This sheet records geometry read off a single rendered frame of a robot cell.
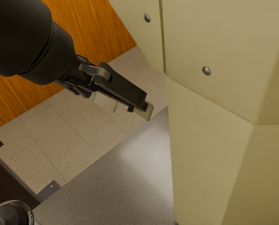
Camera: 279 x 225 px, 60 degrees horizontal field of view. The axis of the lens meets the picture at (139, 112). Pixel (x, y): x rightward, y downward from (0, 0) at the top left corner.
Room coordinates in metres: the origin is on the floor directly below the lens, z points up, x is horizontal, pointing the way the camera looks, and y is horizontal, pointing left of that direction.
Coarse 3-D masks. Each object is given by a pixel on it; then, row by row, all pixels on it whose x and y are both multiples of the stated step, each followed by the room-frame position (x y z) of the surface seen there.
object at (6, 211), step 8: (0, 208) 0.22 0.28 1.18; (8, 208) 0.21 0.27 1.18; (16, 208) 0.21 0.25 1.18; (0, 216) 0.20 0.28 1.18; (8, 216) 0.20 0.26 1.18; (16, 216) 0.20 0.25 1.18; (24, 216) 0.20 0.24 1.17; (0, 224) 0.18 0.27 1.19; (8, 224) 0.18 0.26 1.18; (16, 224) 0.18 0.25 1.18; (24, 224) 0.18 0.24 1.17
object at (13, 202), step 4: (8, 200) 0.24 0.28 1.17; (12, 200) 0.24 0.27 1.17; (16, 200) 0.23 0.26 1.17; (0, 204) 0.23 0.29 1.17; (4, 204) 0.23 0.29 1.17; (20, 204) 0.22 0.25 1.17; (24, 204) 0.22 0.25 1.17; (24, 208) 0.22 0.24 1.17; (28, 208) 0.21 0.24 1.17; (28, 212) 0.21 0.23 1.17; (28, 216) 0.20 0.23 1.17; (28, 220) 0.19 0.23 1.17; (32, 220) 0.19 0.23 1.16; (36, 220) 0.21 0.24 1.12; (28, 224) 0.18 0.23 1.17; (36, 224) 0.20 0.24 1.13; (40, 224) 0.21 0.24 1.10
